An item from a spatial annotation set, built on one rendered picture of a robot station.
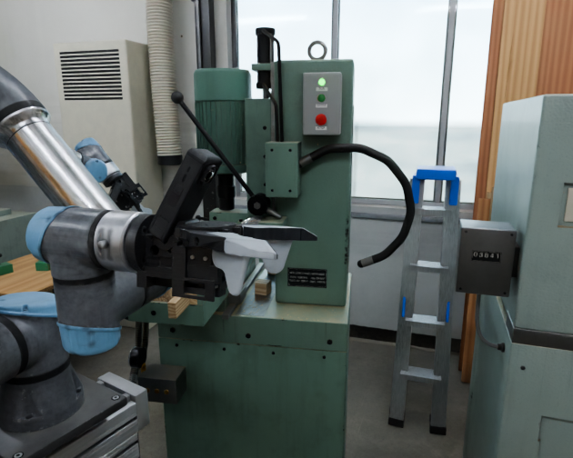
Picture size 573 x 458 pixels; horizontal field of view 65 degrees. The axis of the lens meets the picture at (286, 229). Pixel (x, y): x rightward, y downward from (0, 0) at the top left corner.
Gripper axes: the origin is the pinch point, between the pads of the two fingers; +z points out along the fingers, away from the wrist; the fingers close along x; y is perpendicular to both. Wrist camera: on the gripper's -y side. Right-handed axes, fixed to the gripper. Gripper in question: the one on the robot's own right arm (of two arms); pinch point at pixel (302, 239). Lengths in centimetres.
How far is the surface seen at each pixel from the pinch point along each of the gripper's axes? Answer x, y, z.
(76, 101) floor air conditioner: -181, -47, -198
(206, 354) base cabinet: -72, 48, -49
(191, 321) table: -54, 31, -44
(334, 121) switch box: -74, -22, -14
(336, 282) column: -86, 24, -13
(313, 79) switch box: -71, -32, -19
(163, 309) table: -53, 29, -51
